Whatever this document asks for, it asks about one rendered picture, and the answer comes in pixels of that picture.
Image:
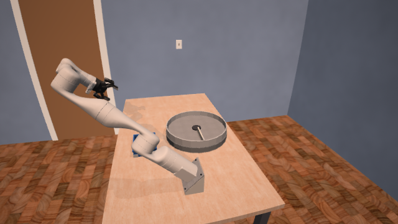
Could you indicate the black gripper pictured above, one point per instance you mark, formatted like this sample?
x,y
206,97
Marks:
x,y
101,87

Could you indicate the dark blue tray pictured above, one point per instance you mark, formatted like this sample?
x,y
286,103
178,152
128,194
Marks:
x,y
134,153

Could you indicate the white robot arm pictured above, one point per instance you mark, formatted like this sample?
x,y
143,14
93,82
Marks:
x,y
108,115

